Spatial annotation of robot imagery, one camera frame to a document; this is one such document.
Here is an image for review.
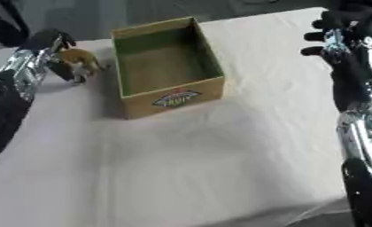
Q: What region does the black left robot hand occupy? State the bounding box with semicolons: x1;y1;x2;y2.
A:
19;27;78;82

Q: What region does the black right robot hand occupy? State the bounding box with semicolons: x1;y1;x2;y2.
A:
298;8;372;114

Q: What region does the brown toy animal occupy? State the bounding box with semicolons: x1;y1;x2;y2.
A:
57;48;112;85

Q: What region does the tan cardboard box green inside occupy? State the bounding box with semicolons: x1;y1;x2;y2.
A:
110;16;227;121

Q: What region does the black chair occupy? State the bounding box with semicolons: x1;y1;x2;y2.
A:
0;0;31;48

